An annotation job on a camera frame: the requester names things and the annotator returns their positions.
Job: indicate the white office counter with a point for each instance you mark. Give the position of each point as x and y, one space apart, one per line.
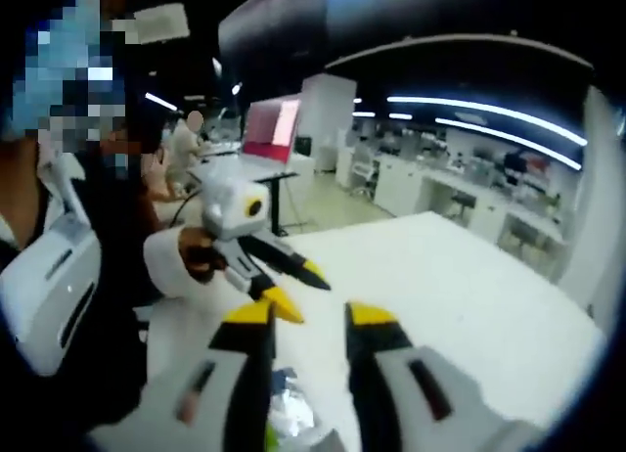
440 188

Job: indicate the person's left hand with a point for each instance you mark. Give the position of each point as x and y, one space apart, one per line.
195 249

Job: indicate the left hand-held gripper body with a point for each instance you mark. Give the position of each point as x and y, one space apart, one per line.
230 212

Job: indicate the black stool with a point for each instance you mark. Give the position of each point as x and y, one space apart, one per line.
462 202

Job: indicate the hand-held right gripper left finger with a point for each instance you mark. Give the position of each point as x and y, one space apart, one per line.
147 422

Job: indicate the ceiling light strip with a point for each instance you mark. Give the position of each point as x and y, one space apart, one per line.
489 110
513 139

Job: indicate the crumpled clear plastic bag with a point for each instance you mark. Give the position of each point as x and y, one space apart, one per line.
293 408

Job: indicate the ceiling air conditioner unit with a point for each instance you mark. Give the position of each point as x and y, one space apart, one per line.
161 24

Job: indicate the white square pillar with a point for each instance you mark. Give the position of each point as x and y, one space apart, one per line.
327 119
587 202

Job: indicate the white office chair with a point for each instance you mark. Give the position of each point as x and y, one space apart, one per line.
364 170

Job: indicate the monitor with pink screen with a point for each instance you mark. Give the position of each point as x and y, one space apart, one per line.
266 129

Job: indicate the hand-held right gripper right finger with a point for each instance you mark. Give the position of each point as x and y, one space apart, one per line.
474 425

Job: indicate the white chest-worn device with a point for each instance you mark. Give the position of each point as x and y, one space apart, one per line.
49 285

